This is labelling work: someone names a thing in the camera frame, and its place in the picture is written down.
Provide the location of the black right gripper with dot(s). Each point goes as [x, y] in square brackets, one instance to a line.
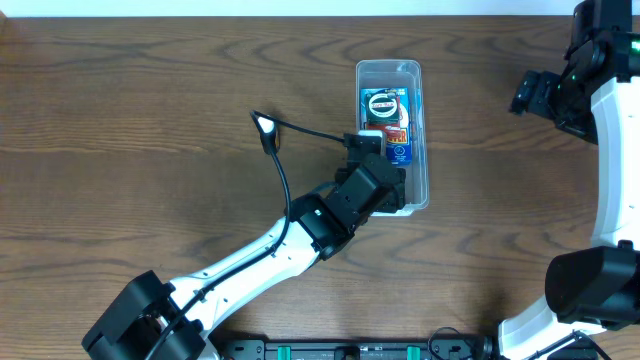
[543, 103]

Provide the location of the green round tin box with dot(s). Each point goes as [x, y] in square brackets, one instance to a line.
[382, 108]

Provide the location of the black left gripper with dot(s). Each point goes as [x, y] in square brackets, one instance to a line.
[396, 195]

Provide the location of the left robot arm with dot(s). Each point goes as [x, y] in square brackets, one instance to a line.
[150, 319]

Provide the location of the red medicine box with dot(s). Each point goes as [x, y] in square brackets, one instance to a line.
[396, 134]

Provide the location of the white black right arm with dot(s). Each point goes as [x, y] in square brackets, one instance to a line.
[596, 99]

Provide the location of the clear plastic container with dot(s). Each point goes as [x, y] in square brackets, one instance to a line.
[387, 73]

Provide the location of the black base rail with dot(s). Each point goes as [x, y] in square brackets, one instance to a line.
[447, 346]

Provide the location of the blue Kool Fever box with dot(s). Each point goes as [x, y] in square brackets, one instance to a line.
[400, 155]

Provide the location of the dark bottle white cap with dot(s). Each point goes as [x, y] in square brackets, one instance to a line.
[269, 135]

